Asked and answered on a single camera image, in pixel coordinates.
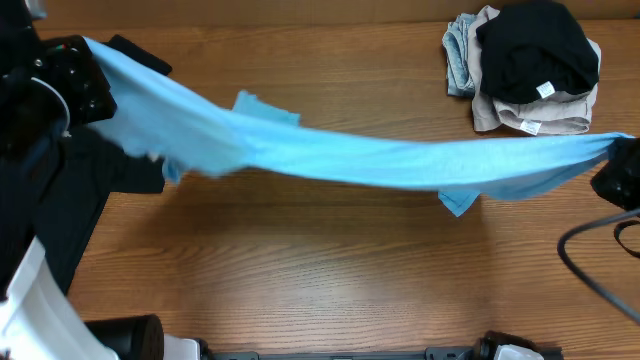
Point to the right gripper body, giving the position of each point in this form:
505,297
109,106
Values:
619,181

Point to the black garment on table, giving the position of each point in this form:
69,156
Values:
55,178

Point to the grey-blue folded garment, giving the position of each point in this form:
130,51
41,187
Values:
455,43

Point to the beige folded garment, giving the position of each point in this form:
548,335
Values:
558,114

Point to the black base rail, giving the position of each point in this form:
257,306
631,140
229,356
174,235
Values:
430,353

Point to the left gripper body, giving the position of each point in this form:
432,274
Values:
80,83

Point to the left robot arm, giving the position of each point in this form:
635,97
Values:
37,320

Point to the black folded garment on pile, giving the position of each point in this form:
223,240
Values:
533,49

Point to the light blue printed t-shirt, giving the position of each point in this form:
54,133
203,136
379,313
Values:
158,118

